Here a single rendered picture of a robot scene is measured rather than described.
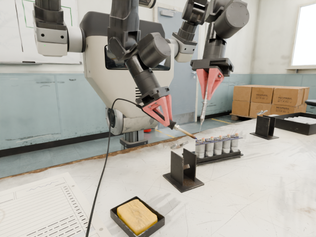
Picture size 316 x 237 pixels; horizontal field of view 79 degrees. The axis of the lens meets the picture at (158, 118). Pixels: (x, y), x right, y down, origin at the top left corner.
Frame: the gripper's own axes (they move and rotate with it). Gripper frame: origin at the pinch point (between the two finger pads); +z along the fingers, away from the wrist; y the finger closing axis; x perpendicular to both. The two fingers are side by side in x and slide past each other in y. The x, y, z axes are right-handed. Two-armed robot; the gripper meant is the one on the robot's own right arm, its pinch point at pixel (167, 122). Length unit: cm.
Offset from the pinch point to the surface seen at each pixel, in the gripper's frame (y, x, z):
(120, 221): -27.4, 2.6, 8.9
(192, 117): 339, 96, 32
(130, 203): -23.5, 2.8, 8.3
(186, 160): -8.9, -3.6, 9.2
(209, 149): 0.1, -6.9, 11.3
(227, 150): 4.1, -10.0, 14.5
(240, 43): 473, -54, -65
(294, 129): 42, -30, 28
